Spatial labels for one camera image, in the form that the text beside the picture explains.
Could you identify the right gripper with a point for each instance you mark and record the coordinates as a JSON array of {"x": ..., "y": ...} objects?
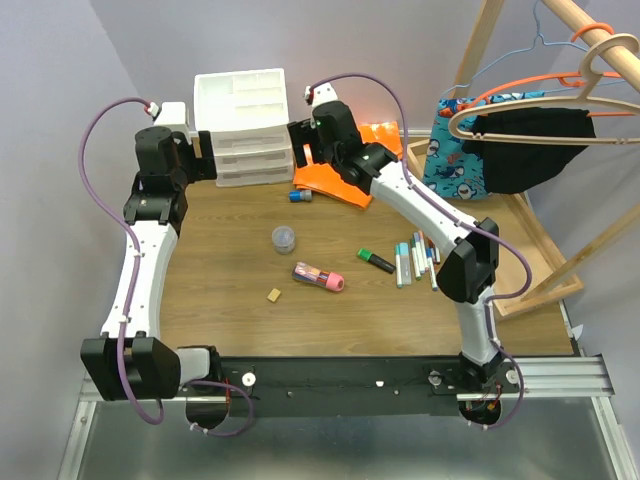
[{"x": 301, "y": 132}]

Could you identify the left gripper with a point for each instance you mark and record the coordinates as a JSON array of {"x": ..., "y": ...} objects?
[{"x": 202, "y": 167}]

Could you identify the clear paperclip jar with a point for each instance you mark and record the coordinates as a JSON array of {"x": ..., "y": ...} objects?
[{"x": 284, "y": 240}]

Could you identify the pink cap pen tube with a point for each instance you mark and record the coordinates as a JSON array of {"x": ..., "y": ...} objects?
[{"x": 308, "y": 274}]

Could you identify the green black highlighter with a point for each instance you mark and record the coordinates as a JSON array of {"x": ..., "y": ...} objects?
[{"x": 376, "y": 260}]

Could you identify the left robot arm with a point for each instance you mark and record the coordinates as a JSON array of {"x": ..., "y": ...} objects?
[{"x": 128, "y": 346}]

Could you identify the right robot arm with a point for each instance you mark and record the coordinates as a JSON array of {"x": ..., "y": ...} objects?
[{"x": 470, "y": 247}]

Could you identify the blue grey glue stick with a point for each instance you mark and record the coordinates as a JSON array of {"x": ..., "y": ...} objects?
[{"x": 304, "y": 195}]

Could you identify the white drawer organizer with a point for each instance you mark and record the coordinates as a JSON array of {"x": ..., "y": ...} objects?
[{"x": 246, "y": 114}]

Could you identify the blue shark print cloth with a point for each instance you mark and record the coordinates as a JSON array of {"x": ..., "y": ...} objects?
[{"x": 449, "y": 171}]

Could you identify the tan eraser block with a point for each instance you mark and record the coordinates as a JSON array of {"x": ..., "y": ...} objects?
[{"x": 274, "y": 295}]

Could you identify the red white pen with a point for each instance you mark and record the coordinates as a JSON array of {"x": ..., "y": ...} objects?
[{"x": 432, "y": 251}]

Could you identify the green white pen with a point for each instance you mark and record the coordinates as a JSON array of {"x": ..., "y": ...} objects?
[{"x": 415, "y": 260}]

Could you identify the black garment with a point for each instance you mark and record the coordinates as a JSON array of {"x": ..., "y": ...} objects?
[{"x": 514, "y": 168}]

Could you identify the wooden hanger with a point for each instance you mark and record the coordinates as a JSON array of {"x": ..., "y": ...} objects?
[{"x": 591, "y": 78}]

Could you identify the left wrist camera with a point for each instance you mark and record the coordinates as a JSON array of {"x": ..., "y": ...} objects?
[{"x": 173, "y": 115}]

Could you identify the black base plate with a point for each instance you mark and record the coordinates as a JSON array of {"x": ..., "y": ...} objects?
[{"x": 304, "y": 403}]

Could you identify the wooden clothes rack frame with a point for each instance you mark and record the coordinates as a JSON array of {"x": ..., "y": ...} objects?
[{"x": 562, "y": 280}]

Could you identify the aluminium rail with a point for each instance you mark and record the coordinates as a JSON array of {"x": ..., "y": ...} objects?
[{"x": 543, "y": 377}]

